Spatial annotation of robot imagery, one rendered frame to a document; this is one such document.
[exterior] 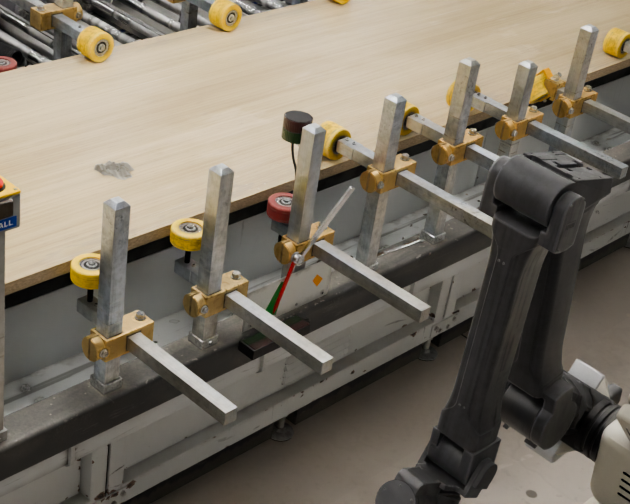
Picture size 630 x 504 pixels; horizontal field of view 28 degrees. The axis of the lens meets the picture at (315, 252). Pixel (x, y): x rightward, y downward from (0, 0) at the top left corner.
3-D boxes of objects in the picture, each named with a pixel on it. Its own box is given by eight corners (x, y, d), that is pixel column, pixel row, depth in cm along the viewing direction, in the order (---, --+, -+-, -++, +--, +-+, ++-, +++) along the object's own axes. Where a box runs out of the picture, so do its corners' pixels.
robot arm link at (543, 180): (634, 154, 142) (563, 118, 147) (560, 200, 134) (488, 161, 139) (572, 431, 169) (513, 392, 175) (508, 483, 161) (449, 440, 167)
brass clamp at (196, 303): (248, 302, 260) (251, 281, 257) (199, 323, 251) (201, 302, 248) (228, 288, 263) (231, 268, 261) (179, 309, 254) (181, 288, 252)
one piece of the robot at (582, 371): (565, 413, 186) (577, 357, 180) (593, 431, 184) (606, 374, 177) (523, 446, 181) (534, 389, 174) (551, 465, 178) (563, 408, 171)
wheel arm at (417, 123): (567, 204, 285) (571, 190, 283) (558, 208, 282) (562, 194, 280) (403, 118, 312) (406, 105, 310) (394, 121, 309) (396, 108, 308)
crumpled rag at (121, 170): (139, 168, 278) (139, 158, 276) (129, 181, 272) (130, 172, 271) (100, 159, 278) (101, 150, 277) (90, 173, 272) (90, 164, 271)
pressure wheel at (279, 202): (305, 246, 279) (312, 202, 273) (279, 257, 274) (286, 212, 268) (280, 231, 283) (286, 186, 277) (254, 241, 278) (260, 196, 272)
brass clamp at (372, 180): (415, 182, 286) (419, 162, 283) (376, 198, 277) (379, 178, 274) (395, 171, 289) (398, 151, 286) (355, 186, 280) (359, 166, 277)
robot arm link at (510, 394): (581, 396, 171) (550, 376, 174) (557, 382, 162) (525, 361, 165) (545, 453, 171) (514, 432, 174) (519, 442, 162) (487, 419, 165)
